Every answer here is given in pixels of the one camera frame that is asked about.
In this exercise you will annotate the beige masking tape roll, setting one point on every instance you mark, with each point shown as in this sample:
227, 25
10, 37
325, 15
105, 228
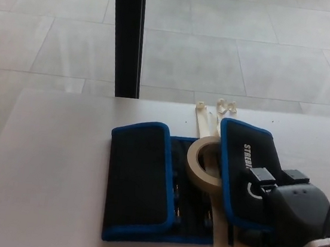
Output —
193, 170

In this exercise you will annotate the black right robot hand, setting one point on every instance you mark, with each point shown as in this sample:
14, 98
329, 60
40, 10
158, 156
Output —
298, 212

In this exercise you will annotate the black toolkit case blue trim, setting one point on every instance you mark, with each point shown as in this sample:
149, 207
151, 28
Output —
141, 171

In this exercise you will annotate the black vertical post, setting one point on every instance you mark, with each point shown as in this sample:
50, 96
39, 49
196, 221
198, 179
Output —
127, 34

